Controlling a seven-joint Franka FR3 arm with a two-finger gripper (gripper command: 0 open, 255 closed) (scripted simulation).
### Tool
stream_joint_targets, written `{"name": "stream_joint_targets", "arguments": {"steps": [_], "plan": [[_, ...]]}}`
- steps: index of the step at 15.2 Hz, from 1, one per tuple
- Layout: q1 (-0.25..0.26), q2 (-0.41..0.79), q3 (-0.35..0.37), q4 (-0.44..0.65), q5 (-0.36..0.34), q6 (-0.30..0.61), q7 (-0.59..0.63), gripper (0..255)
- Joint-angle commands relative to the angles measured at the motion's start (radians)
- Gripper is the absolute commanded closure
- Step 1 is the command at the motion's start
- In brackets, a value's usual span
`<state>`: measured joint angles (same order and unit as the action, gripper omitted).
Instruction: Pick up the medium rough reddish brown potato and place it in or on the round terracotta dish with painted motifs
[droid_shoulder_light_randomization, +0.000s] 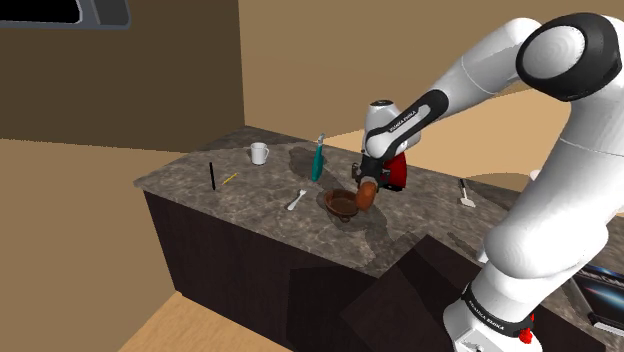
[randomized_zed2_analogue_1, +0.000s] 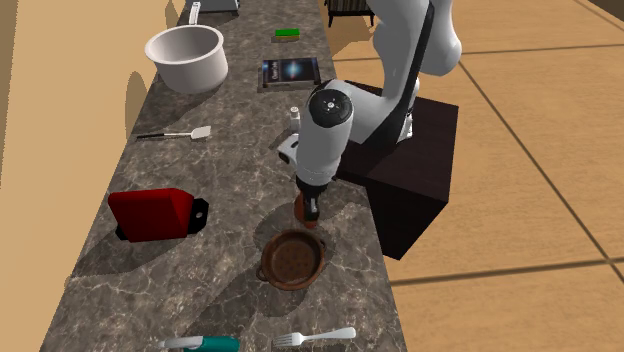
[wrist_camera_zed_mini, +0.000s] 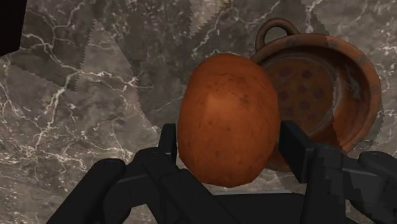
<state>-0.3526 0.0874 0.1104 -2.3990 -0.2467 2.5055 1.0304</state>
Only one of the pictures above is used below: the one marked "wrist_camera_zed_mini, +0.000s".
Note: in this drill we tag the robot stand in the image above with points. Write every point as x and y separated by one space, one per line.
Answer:
11 24

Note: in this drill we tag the brown potato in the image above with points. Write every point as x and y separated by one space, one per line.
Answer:
229 121

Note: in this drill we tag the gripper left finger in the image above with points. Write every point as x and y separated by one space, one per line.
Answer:
161 186

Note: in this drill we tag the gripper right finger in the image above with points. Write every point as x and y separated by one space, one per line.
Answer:
328 180

